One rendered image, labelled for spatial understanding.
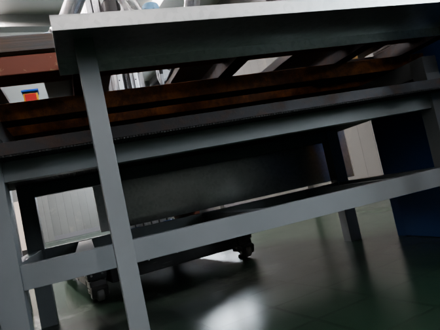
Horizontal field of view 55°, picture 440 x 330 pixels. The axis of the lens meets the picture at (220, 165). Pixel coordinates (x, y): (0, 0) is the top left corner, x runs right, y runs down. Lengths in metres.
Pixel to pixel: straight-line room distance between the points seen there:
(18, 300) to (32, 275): 0.06
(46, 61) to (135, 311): 0.66
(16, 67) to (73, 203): 11.58
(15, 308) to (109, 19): 0.70
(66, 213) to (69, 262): 11.54
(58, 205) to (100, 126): 11.76
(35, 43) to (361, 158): 4.24
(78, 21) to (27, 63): 0.34
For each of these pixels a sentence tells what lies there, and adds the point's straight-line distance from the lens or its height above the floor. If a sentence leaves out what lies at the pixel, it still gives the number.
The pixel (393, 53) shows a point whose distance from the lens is 1.82.
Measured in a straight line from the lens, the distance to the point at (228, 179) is 2.03.
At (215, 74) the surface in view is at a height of 0.74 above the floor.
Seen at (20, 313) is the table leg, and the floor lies 0.18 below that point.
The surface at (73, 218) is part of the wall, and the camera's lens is 12.70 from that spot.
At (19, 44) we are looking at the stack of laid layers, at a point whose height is 0.83.
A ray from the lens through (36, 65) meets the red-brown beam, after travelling 1.20.
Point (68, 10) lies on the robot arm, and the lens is 2.21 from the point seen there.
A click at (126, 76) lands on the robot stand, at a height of 1.08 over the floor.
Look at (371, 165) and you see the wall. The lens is 4.96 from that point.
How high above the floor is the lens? 0.37
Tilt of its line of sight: 4 degrees up
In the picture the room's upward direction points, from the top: 12 degrees counter-clockwise
